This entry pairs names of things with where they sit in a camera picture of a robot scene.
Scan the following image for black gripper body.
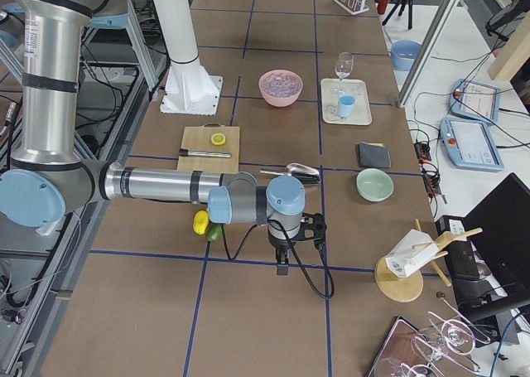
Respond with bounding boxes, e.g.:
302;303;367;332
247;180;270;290
267;212;327;253

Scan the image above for steel ice scoop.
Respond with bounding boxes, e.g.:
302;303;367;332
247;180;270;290
260;162;320;186

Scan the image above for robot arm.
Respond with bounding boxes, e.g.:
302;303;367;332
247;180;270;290
1;0;326;273

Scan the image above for wooden cup tree stand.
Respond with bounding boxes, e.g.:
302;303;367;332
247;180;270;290
374;219;483;302

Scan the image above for blue plastic cup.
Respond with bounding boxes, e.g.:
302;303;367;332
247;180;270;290
336;94;356;118

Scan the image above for pink bowl with ice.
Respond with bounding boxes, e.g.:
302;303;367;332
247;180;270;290
258;70;303;107

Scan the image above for green lime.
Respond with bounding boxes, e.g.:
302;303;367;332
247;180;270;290
205;223;224;243

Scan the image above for green empty bowl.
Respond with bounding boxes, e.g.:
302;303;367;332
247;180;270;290
356;168;394;202

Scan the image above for yellow lemon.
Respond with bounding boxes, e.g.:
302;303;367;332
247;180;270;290
192;210;210;235

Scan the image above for grey folded cloth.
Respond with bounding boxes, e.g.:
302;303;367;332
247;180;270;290
356;142;391;168

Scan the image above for white paper carton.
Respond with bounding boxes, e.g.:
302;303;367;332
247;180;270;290
384;230;438;278

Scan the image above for lemon half slice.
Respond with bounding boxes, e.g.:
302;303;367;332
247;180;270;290
210;133;227;147

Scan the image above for cream bear tray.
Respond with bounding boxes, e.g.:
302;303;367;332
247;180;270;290
320;78;372;126

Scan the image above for steel muddler rod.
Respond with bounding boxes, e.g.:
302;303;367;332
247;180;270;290
179;148;232;158

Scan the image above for wooden cutting board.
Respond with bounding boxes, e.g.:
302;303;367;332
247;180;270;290
177;126;240;173

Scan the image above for clear wine glass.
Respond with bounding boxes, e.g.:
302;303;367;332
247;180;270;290
334;52;354;94

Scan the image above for lower teach pendant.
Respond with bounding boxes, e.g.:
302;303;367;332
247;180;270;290
440;118;504;172

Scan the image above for teach pendant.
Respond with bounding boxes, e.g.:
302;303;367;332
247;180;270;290
449;79;501;124
440;118;504;172

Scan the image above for hanging wine glasses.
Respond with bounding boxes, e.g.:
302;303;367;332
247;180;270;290
366;312;481;377

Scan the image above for black monitor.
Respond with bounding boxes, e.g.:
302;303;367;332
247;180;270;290
448;173;529;321

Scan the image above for blue bowl off table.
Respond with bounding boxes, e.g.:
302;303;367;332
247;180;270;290
390;40;422;71

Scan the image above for upper teach pendant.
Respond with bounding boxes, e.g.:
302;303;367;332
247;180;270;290
449;79;501;124

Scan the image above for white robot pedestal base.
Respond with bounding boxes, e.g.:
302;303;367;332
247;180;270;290
153;0;223;116

